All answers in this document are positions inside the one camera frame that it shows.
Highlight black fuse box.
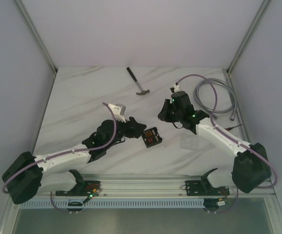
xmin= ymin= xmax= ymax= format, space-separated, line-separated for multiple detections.
xmin=142 ymin=127 xmax=162 ymax=148

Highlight clear plastic fuse box cover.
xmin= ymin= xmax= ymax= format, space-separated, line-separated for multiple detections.
xmin=179 ymin=134 xmax=199 ymax=150

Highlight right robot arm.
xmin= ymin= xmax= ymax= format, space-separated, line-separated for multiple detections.
xmin=158 ymin=91 xmax=271 ymax=195

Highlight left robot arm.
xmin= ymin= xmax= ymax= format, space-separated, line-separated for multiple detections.
xmin=2 ymin=117 xmax=147 ymax=204

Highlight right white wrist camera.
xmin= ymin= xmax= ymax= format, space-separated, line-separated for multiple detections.
xmin=170 ymin=82 xmax=182 ymax=93

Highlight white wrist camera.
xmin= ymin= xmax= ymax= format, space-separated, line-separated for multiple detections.
xmin=170 ymin=82 xmax=182 ymax=93
xmin=107 ymin=103 xmax=126 ymax=123

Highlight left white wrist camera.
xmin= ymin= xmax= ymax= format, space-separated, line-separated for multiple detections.
xmin=107 ymin=103 xmax=126 ymax=123

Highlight red handled screwdriver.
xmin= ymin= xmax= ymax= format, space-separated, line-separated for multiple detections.
xmin=225 ymin=124 xmax=243 ymax=131

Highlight claw hammer black handle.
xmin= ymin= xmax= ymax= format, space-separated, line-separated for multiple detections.
xmin=126 ymin=66 xmax=150 ymax=96

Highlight aluminium mounting rail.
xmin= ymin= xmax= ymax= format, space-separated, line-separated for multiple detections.
xmin=10 ymin=173 xmax=276 ymax=197

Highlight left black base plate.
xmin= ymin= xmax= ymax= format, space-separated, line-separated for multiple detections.
xmin=55 ymin=180 xmax=101 ymax=196

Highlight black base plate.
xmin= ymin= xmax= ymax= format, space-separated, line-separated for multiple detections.
xmin=185 ymin=180 xmax=230 ymax=196
xmin=55 ymin=180 xmax=101 ymax=196

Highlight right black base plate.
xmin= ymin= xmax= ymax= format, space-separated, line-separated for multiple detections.
xmin=185 ymin=180 xmax=230 ymax=196

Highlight grey slotted cable duct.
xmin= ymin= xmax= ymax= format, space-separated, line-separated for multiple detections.
xmin=19 ymin=198 xmax=226 ymax=209

